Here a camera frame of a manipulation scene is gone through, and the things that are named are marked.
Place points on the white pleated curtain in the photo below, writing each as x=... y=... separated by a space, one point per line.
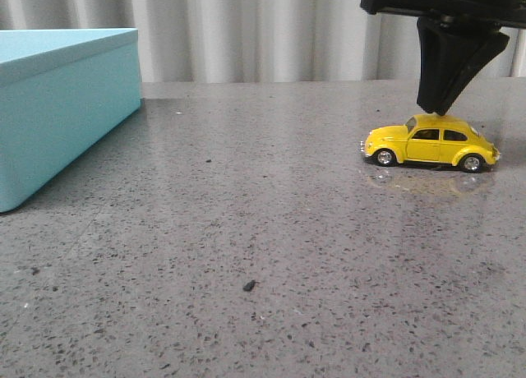
x=215 y=41

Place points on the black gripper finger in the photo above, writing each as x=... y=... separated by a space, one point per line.
x=453 y=52

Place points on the yellow toy beetle car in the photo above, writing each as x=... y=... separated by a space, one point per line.
x=431 y=139

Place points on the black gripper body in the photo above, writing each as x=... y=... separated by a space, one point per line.
x=509 y=13

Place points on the small black debris chip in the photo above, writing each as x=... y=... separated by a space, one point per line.
x=248 y=287

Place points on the light blue storage box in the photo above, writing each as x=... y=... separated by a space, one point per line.
x=61 y=91

